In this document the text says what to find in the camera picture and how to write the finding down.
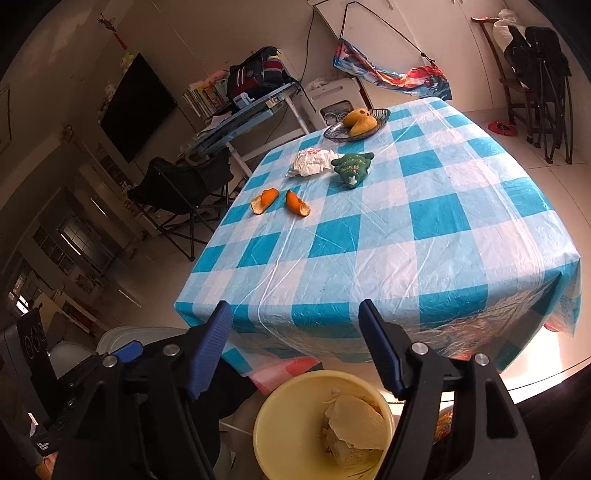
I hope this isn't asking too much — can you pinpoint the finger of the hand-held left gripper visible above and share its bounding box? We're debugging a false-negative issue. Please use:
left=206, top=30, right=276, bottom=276
left=58, top=340, right=145, bottom=398

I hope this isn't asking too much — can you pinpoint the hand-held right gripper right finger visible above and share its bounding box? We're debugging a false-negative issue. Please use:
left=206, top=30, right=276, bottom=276
left=359, top=299, right=541, bottom=480

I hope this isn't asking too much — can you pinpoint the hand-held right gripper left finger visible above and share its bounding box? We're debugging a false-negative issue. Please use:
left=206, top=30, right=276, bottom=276
left=51, top=301, right=233, bottom=480

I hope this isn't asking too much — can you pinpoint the yellow trash bin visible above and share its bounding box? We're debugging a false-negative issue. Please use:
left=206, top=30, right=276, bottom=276
left=253, top=370, right=395, bottom=480

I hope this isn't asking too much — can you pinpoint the pink checked plastic bag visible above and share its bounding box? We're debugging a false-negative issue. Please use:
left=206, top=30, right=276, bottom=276
left=249, top=355, right=324, bottom=395

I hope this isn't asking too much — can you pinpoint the white display cabinet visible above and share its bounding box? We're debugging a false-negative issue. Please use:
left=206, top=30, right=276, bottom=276
left=14, top=134, right=153, bottom=333

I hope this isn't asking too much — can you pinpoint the blue checked tablecloth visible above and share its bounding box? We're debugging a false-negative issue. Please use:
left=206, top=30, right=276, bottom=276
left=174, top=96, right=581, bottom=374

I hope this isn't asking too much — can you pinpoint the orange peel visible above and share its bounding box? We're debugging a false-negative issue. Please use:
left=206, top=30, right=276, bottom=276
left=250, top=188, right=280, bottom=216
left=285, top=189, right=311, bottom=217

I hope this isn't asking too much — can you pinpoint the black folding camp chair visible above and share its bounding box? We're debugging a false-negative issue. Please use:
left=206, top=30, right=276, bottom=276
left=127, top=150, right=236, bottom=261

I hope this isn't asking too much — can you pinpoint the green plush toy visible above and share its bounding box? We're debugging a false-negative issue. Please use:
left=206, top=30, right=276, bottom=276
left=331, top=151, right=376, bottom=188

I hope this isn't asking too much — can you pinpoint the crumpled white wrapper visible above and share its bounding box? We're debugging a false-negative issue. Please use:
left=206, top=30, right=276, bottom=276
left=286, top=148, right=338, bottom=178

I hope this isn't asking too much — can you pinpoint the glass fruit bowl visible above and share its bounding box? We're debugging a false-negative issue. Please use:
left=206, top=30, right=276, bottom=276
left=323, top=107, right=391, bottom=141

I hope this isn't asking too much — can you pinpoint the blue-edged tilting desk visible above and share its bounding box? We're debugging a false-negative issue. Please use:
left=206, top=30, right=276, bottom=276
left=187, top=83, right=310, bottom=176

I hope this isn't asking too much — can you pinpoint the row of books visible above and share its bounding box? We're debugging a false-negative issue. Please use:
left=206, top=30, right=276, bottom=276
left=182, top=85, right=232, bottom=118

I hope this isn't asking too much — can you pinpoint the white plastic stool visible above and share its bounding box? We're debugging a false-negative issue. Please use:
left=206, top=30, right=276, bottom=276
left=307, top=78, right=365, bottom=132

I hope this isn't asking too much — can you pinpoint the pink plush toy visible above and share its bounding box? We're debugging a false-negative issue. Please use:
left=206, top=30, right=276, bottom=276
left=187, top=69, right=228, bottom=91

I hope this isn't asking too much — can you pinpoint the colourful printed banner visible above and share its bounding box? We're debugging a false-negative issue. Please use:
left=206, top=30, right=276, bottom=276
left=333, top=39, right=453, bottom=100

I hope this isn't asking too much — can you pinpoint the dark backpack with red stripes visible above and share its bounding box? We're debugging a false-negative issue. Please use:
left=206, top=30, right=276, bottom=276
left=226, top=46, right=296, bottom=112

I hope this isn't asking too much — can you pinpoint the wooden chair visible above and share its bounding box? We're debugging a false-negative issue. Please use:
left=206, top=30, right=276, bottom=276
left=471, top=16, right=532, bottom=134

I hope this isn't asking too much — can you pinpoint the folded black chair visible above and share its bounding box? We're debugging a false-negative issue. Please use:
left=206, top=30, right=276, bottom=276
left=505, top=25, right=575, bottom=164

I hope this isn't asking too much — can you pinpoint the white bag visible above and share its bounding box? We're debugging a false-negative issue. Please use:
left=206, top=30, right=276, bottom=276
left=492, top=9, right=527, bottom=47

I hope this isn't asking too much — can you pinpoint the black wall television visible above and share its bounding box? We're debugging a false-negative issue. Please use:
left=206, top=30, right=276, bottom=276
left=100, top=52, right=178, bottom=163

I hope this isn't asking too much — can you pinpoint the black cable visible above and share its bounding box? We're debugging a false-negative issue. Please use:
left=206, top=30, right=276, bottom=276
left=302, top=7, right=317, bottom=81

